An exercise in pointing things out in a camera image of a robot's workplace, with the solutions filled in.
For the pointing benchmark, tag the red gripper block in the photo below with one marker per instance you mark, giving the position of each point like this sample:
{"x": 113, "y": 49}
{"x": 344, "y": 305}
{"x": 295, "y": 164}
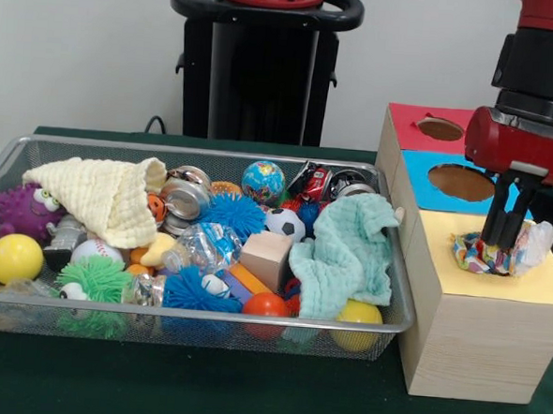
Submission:
{"x": 524, "y": 149}

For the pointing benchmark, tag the small multicolour knotted cloth toy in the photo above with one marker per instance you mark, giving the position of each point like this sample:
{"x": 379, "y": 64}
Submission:
{"x": 471, "y": 256}

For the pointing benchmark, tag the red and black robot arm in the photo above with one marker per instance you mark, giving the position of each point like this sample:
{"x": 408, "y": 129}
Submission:
{"x": 548, "y": 59}

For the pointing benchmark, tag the wooden box with three holes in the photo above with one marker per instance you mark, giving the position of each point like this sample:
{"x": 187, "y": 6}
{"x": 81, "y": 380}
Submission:
{"x": 480, "y": 332}

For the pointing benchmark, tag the shallow clear mesh bin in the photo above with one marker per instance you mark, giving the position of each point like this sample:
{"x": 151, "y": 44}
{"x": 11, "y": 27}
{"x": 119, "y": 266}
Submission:
{"x": 249, "y": 341}

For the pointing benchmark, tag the mint green cloth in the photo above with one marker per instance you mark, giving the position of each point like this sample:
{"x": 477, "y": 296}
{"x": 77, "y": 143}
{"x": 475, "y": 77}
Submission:
{"x": 344, "y": 253}

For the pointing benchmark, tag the small soccer ball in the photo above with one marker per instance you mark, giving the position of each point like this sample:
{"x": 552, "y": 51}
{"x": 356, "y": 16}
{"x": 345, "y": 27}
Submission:
{"x": 286, "y": 224}

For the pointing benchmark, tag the plain wooden block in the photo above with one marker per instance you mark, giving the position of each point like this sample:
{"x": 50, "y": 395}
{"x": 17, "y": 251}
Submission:
{"x": 267, "y": 258}

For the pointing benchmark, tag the globe print ball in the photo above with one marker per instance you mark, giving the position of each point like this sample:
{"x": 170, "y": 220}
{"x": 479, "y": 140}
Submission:
{"x": 263, "y": 182}

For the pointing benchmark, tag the orange ball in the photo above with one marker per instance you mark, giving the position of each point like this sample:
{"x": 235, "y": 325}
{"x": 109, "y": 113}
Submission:
{"x": 267, "y": 306}

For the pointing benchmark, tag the blue spiky rubber ball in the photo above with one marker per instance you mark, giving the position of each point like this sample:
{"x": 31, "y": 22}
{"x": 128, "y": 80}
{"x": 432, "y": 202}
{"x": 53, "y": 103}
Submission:
{"x": 234, "y": 214}

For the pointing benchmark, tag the dark green table cloth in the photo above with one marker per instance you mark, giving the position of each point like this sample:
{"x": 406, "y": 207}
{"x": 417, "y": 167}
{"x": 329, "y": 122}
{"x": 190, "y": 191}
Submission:
{"x": 200, "y": 390}

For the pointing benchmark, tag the cream knitted cloth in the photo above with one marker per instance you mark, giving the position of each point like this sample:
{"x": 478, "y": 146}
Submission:
{"x": 99, "y": 196}

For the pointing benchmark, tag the green fuzzy toy with eyes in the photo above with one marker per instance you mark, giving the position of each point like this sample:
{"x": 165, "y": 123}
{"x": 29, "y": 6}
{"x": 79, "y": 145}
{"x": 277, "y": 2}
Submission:
{"x": 103, "y": 281}

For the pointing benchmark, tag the purple spiky toy with eyes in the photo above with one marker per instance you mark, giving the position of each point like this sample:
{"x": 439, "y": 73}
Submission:
{"x": 23, "y": 212}

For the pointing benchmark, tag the yellow ball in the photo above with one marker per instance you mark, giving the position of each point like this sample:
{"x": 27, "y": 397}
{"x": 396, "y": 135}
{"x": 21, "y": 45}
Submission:
{"x": 15, "y": 259}

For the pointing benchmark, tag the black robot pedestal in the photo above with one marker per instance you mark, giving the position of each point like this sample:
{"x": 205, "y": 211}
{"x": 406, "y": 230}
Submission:
{"x": 261, "y": 75}

